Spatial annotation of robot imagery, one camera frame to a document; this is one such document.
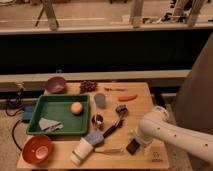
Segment dark grape bunch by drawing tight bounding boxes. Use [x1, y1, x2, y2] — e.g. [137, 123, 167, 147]
[80, 81, 97, 93]

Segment blue plastic cup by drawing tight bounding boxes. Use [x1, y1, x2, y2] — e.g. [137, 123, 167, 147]
[94, 93, 106, 108]

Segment orange carrot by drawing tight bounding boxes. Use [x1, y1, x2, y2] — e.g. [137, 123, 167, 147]
[118, 94, 138, 102]

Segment white paper cup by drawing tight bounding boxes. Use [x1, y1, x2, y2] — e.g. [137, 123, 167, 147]
[70, 138, 93, 165]

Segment blue cloth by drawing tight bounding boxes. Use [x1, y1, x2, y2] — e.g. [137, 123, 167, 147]
[84, 130, 104, 146]

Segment black handled brush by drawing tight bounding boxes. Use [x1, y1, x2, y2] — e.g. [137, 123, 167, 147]
[103, 104, 128, 138]

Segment orange round fruit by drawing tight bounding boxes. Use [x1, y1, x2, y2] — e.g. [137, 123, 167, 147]
[70, 102, 83, 115]

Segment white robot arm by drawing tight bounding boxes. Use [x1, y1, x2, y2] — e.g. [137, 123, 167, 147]
[134, 106, 213, 164]

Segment purple bowl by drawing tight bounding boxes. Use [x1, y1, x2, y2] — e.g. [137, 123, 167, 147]
[45, 76, 66, 94]

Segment black eraser block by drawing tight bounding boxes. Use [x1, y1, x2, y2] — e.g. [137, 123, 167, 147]
[126, 139, 140, 155]

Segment red bowl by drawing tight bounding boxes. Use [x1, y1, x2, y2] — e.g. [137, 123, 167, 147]
[22, 135, 53, 165]

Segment blue power box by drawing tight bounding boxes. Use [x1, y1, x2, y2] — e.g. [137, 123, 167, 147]
[22, 105, 35, 123]

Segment grey folded cloth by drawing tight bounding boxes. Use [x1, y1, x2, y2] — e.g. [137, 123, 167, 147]
[39, 118, 63, 132]

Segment black cable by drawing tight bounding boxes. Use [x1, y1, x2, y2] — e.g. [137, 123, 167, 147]
[4, 87, 25, 152]

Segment green plastic tray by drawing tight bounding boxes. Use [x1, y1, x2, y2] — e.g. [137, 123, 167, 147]
[27, 94, 90, 136]

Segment small dark utensil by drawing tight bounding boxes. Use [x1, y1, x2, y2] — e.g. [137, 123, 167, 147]
[104, 87, 127, 91]

